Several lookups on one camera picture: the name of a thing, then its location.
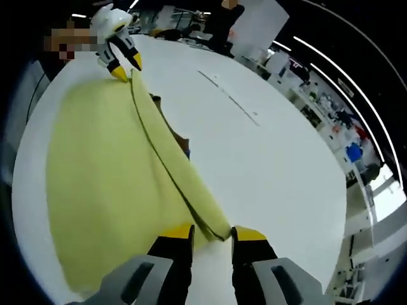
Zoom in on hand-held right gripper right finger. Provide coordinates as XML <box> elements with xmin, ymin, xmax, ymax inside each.
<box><xmin>230</xmin><ymin>225</ymin><xmax>333</xmax><ymax>305</ymax></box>

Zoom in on blue plastic bin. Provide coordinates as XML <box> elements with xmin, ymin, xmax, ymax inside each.
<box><xmin>346</xmin><ymin>143</ymin><xmax>364</xmax><ymax>163</ymax></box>

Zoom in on ceiling air vent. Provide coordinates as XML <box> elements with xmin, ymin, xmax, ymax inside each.
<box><xmin>337</xmin><ymin>78</ymin><xmax>355</xmax><ymax>98</ymax></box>

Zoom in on white square pillar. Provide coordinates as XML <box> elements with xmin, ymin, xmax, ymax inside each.
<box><xmin>228</xmin><ymin>0</ymin><xmax>291</xmax><ymax>60</ymax></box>

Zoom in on yellow blue grey garment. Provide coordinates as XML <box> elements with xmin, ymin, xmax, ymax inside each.
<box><xmin>45</xmin><ymin>68</ymin><xmax>231</xmax><ymax>301</ymax></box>

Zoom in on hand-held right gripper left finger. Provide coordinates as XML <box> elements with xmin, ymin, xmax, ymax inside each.
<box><xmin>65</xmin><ymin>223</ymin><xmax>196</xmax><ymax>305</ymax></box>

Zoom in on white counter cabinets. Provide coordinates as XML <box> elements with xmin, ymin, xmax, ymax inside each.
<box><xmin>244</xmin><ymin>47</ymin><xmax>382</xmax><ymax>229</ymax></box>

